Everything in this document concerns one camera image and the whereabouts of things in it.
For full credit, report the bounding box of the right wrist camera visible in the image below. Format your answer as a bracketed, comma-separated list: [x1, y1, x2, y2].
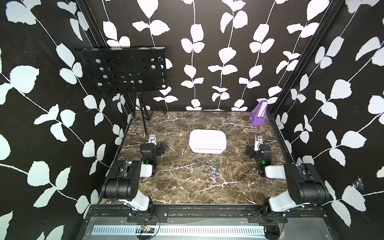
[254, 136, 264, 151]

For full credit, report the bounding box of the black mounting rail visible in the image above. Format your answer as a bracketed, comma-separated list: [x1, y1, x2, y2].
[85, 205, 327, 224]

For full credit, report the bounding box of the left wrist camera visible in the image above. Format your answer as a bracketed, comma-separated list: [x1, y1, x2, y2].
[148, 134, 157, 146]

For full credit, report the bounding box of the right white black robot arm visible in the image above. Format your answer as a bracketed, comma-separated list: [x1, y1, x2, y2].
[246, 144, 331, 213]

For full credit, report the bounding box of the black perforated music stand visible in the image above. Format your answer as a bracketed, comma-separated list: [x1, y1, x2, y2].
[76, 47, 169, 123]

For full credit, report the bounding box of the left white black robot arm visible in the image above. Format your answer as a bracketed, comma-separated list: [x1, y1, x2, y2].
[101, 143, 165, 213]

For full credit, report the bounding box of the purple box with white card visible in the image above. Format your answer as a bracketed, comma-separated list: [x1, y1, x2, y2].
[250, 100, 268, 126]

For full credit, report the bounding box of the small green circuit board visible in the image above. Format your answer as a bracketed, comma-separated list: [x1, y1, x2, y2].
[137, 226, 156, 235]

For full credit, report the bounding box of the large knurled chrome socket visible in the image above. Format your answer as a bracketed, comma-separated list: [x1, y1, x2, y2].
[211, 176, 219, 183]

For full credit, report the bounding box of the white plastic storage box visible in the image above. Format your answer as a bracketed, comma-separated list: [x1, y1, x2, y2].
[189, 130, 227, 154]

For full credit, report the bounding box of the white perforated cable duct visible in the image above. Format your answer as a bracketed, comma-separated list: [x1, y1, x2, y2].
[91, 225, 266, 238]

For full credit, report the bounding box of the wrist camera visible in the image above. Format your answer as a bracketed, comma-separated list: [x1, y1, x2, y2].
[254, 136, 264, 151]
[148, 134, 157, 146]

